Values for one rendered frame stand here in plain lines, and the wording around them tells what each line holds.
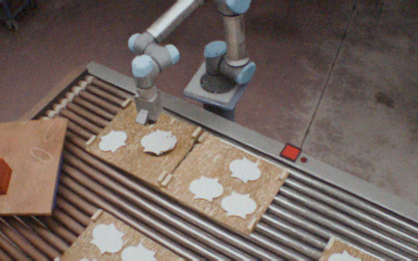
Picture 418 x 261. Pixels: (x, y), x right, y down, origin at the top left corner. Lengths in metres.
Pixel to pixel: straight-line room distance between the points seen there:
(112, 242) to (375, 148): 2.17
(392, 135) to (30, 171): 2.57
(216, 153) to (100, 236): 0.61
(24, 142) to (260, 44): 2.56
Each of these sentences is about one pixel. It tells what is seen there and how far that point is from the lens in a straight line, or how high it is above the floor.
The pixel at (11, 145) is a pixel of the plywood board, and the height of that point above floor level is 1.04.
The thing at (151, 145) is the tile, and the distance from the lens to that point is 1.92.
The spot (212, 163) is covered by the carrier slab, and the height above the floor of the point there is 0.94.
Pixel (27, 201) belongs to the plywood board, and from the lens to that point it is 1.81.
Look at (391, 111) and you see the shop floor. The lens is 3.62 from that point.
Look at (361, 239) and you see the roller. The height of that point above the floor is 0.92.
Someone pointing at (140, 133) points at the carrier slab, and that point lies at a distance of 2.01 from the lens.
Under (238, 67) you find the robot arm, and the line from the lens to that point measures 2.01.
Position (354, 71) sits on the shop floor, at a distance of 3.87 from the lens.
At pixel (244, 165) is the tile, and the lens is 1.85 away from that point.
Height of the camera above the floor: 2.43
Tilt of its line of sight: 49 degrees down
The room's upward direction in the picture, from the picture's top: 3 degrees counter-clockwise
